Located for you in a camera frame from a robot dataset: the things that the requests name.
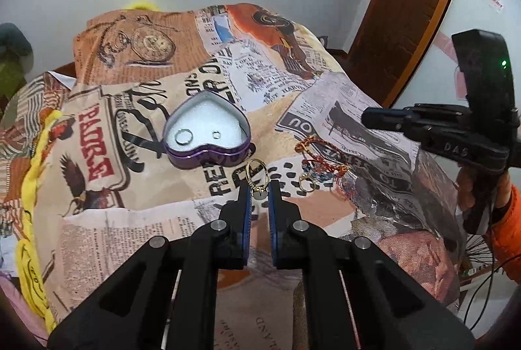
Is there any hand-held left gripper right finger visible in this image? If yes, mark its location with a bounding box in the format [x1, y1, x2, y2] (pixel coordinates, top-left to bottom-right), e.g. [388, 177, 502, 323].
[268, 180, 476, 350]

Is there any printed newspaper-pattern blanket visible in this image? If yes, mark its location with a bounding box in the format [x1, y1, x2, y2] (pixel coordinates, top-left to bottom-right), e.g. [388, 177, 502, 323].
[0, 3, 469, 350]

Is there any purple heart-shaped tin box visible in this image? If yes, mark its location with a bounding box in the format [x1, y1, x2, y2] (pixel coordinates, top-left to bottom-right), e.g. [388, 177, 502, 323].
[163, 91, 251, 170]

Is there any brown wooden door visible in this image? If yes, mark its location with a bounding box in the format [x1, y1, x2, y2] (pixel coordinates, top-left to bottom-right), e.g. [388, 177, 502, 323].
[348, 0, 470, 108]

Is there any person's right hand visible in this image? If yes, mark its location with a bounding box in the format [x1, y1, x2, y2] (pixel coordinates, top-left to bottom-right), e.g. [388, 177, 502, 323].
[455, 168, 475, 213]

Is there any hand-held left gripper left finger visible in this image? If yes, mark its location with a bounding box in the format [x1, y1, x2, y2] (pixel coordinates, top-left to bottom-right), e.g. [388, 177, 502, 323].
[47, 184, 252, 350]

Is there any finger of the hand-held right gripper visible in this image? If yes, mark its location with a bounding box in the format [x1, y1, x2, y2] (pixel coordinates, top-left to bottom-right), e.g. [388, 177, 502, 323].
[361, 103, 471, 122]
[363, 118, 448, 149]

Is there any yellow fleece cloth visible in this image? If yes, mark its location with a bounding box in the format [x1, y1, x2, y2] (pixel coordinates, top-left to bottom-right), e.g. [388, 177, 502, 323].
[14, 0, 161, 334]

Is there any orange braided bracelet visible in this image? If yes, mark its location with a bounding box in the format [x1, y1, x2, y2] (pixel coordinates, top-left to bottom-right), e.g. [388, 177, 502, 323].
[295, 136, 326, 159]

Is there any person's right forearm orange sleeve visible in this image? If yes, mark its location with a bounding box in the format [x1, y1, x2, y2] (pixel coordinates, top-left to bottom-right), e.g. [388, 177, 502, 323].
[486, 173, 521, 283]

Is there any pink wall decal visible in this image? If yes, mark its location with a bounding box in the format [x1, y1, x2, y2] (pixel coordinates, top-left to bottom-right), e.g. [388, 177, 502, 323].
[432, 30, 469, 99]

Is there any green patterned cloth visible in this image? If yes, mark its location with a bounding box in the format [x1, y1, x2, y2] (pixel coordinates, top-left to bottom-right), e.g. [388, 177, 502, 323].
[0, 56, 28, 106]

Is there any red braided bracelet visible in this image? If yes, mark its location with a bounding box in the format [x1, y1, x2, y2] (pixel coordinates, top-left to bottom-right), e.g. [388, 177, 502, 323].
[301, 155, 351, 182]

